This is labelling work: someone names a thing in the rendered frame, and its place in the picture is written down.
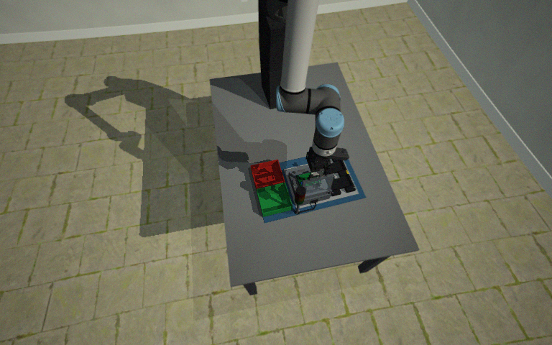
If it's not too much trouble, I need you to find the green bin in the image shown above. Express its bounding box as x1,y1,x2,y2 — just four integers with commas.
257,183,293,217

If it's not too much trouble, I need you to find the red bin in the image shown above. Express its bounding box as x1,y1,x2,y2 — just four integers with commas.
251,160,285,189

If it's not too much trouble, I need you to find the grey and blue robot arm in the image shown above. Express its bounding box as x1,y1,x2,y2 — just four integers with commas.
267,0,349,160

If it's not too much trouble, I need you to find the green circuit board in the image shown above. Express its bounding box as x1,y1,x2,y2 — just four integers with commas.
297,172,315,186

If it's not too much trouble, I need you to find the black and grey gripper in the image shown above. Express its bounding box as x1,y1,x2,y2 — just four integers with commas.
306,147,331,178

